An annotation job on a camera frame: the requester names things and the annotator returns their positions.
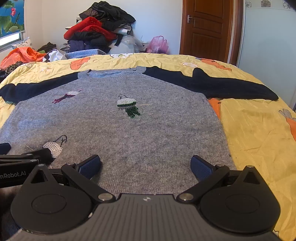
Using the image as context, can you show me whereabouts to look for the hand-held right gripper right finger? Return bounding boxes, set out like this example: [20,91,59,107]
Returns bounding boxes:
[177,155,269,204]

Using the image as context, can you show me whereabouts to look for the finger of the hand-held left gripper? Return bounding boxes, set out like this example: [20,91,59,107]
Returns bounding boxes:
[0,148,53,165]
[0,143,12,155]

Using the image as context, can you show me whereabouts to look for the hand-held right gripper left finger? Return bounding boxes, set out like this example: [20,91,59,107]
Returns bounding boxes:
[23,155,116,204]

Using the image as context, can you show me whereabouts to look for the grey sweater with navy sleeves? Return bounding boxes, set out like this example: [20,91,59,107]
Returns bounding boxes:
[0,66,279,234]

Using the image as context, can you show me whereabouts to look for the pile of clothes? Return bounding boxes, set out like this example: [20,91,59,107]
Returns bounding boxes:
[63,1,137,53]

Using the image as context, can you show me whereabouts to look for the yellow printed quilt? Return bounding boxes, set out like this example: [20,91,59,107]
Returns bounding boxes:
[0,53,296,239]

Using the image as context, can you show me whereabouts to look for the dark patterned cloth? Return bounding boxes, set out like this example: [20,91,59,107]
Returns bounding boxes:
[0,61,23,78]

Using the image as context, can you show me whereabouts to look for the orange plastic bag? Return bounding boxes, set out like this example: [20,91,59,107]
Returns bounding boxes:
[0,47,47,70]

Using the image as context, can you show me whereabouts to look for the white crumpled cloth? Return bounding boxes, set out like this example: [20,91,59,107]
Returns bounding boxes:
[44,49,67,62]

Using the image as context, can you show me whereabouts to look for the floral pillow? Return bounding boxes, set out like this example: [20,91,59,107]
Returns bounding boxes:
[11,37,31,50]

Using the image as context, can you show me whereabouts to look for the dark brown cloth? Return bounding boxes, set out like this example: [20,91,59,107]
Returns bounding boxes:
[37,42,57,52]

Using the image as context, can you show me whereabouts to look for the window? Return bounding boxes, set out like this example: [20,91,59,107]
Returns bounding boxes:
[0,31,23,47]

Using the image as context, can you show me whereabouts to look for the light blue knit cloth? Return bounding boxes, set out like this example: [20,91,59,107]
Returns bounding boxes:
[66,49,108,59]

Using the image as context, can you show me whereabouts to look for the clear plastic bag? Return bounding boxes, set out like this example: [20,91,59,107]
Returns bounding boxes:
[111,35,148,54]

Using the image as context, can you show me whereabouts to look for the pink plastic bag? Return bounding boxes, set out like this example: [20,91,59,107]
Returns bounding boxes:
[146,36,169,54]

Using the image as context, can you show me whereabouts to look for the lotus print window blind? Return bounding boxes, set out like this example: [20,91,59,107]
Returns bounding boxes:
[0,0,25,39]

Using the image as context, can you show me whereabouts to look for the white wardrobe with flower decals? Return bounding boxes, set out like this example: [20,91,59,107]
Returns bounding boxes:
[238,0,296,112]

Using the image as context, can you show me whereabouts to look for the brown wooden door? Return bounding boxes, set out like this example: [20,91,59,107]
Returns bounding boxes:
[179,0,234,63]

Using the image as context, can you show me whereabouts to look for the brown wooden door frame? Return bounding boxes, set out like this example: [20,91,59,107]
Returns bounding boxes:
[229,0,244,66]

